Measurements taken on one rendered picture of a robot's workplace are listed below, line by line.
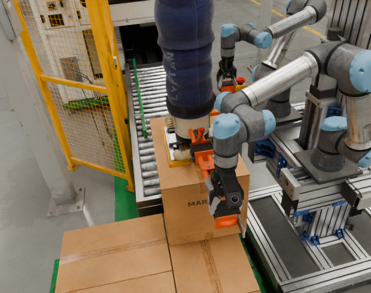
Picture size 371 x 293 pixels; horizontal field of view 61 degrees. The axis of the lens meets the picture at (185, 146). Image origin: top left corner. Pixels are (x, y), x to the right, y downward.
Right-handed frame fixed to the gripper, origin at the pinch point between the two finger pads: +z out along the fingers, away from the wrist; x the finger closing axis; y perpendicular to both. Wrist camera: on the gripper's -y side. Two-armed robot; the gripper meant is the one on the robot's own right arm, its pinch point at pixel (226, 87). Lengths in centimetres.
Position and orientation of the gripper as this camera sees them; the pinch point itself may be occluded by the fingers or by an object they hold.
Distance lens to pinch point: 186.0
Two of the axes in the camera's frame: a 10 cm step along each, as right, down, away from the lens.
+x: 9.8, -1.6, 0.9
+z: 0.7, 7.9, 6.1
